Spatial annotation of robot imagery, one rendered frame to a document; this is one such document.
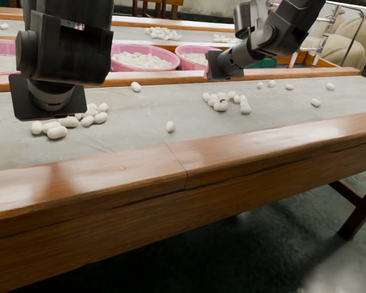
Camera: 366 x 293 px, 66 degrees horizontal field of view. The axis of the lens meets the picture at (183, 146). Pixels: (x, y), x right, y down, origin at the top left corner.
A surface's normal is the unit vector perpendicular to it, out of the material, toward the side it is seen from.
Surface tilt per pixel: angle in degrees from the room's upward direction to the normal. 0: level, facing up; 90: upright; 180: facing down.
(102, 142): 0
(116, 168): 0
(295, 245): 0
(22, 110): 49
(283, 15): 79
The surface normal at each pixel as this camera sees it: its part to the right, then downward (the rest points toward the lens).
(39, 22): -0.79, 0.02
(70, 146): 0.17, -0.81
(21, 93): 0.45, -0.10
